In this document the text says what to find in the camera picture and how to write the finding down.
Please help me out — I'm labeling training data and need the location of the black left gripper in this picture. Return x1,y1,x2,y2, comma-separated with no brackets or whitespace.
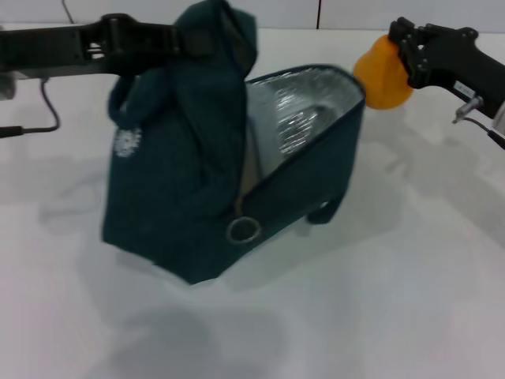
0,13,217,79

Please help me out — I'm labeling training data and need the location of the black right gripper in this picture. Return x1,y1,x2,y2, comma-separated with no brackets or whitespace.
387,17,505,120

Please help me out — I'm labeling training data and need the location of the orange pear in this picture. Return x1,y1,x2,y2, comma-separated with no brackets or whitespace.
353,34,414,111

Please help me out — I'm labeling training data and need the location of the dark teal insulated lunch bag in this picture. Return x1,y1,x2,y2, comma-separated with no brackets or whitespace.
101,0,366,286

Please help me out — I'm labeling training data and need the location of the dark right gripper cable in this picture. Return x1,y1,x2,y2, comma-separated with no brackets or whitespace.
451,96,505,150

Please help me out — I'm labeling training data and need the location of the dark gripper cable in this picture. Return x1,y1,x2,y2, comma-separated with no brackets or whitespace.
451,96,505,150
0,77,61,138

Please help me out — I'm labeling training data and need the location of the dark left gripper cable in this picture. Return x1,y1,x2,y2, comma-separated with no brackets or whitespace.
0,77,61,138

